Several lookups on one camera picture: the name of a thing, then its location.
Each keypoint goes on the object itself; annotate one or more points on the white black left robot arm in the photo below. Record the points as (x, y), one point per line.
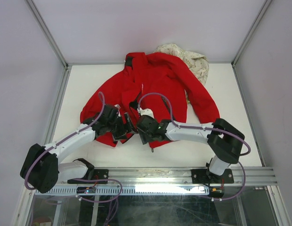
(43, 166)

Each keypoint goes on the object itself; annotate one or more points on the red zip jacket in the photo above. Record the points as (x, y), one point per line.
(154, 80)

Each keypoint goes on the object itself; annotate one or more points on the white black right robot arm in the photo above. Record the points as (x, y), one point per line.
(225, 141)

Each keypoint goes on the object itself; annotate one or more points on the cream green printed cloth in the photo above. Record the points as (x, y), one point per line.
(197, 63)

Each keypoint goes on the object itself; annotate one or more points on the white perforated cable tray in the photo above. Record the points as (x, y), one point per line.
(140, 189)

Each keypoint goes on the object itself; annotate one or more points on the aluminium frame post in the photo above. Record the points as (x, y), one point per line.
(44, 28)
(254, 26)

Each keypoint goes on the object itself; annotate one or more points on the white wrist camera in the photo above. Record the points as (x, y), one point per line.
(146, 111)
(118, 107)

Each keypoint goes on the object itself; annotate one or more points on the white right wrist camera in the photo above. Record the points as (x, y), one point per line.
(146, 111)

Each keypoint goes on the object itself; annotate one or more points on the aluminium right frame post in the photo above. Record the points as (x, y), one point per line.
(254, 26)

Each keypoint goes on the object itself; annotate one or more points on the aluminium mounting rail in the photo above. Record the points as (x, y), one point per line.
(252, 176)

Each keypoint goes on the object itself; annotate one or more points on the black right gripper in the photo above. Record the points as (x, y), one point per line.
(144, 138)

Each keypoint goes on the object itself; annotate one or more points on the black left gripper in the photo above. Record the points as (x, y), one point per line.
(128, 126)

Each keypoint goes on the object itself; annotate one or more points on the aluminium left frame post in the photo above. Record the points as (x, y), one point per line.
(44, 28)

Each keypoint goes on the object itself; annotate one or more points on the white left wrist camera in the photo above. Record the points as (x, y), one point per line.
(118, 107)

